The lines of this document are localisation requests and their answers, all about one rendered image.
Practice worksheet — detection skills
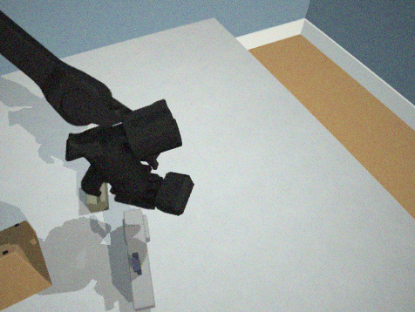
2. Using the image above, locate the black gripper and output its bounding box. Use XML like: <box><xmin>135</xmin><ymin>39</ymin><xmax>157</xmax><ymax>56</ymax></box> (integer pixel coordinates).
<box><xmin>80</xmin><ymin>155</ymin><xmax>194</xmax><ymax>216</ymax></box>

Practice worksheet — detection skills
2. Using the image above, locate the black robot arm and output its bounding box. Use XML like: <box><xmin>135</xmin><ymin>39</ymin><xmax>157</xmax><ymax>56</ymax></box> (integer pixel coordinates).
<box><xmin>0</xmin><ymin>10</ymin><xmax>182</xmax><ymax>178</ymax></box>

